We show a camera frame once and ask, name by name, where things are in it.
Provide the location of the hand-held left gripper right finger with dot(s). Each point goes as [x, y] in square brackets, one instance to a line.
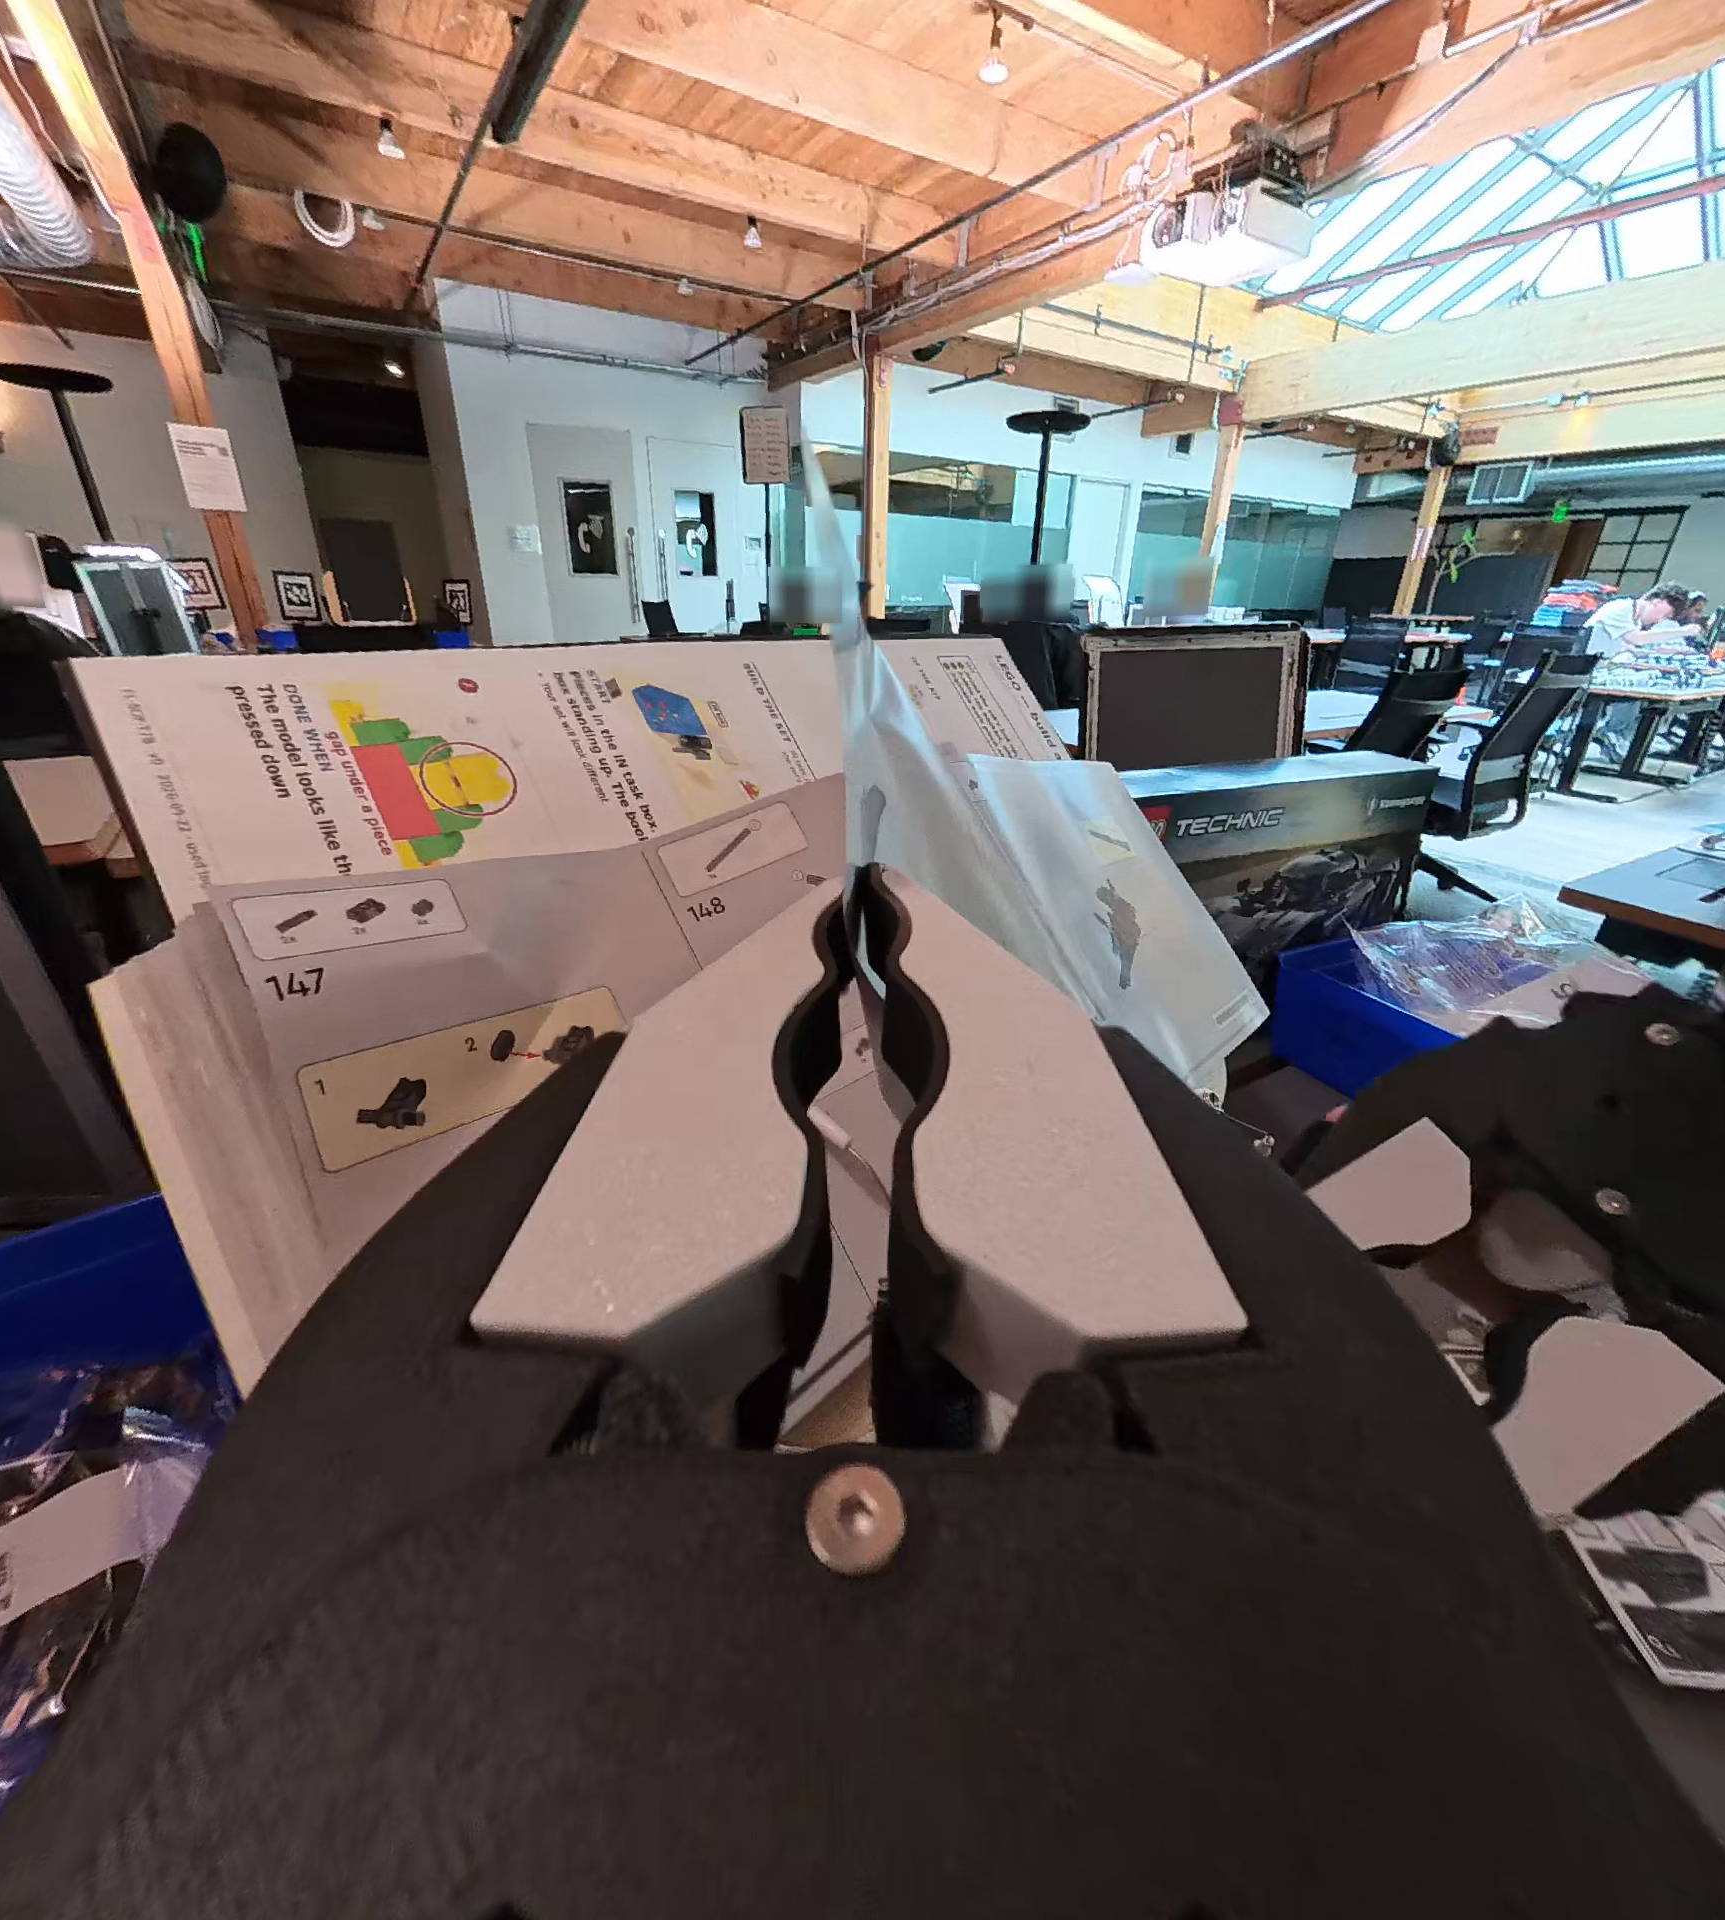
[1074, 1185]

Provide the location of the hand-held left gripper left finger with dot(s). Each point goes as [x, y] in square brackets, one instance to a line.
[653, 1200]

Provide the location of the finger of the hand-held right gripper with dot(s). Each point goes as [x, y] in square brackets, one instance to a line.
[1606, 1419]
[1395, 1193]

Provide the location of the lego instruction booklet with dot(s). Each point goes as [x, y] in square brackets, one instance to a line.
[503, 931]

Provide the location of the lego sticker sheet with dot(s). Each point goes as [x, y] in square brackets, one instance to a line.
[1701, 1604]

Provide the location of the lego set box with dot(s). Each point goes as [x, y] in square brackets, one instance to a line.
[1297, 841]

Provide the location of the clear plastic bag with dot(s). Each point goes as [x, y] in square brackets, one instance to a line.
[1492, 960]

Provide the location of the black office chair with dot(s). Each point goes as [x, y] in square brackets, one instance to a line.
[1409, 712]
[1507, 750]

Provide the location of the black floor lamp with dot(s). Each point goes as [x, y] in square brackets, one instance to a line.
[1046, 422]
[52, 379]

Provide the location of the small tilted screen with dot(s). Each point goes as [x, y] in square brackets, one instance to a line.
[135, 609]

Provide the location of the white ceiling projector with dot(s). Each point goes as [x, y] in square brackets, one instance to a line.
[1237, 232]

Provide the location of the black round ceiling speaker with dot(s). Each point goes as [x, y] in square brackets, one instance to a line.
[186, 172]

